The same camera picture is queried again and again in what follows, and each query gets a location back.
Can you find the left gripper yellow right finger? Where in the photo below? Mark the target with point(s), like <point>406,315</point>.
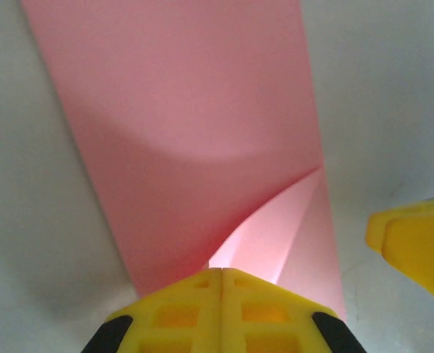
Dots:
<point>272,316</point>

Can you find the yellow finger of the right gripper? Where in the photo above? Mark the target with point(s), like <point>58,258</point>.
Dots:
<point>376,231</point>
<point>423,253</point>

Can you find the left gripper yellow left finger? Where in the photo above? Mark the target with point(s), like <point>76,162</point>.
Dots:
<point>173,316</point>

